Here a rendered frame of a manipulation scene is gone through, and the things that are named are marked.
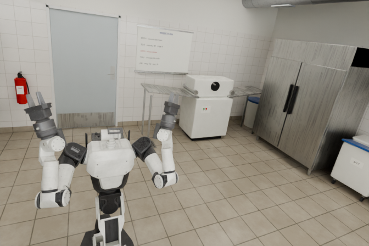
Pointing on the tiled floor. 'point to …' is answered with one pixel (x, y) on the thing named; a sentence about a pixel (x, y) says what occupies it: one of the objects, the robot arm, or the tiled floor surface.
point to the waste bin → (251, 108)
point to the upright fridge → (313, 100)
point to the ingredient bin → (353, 165)
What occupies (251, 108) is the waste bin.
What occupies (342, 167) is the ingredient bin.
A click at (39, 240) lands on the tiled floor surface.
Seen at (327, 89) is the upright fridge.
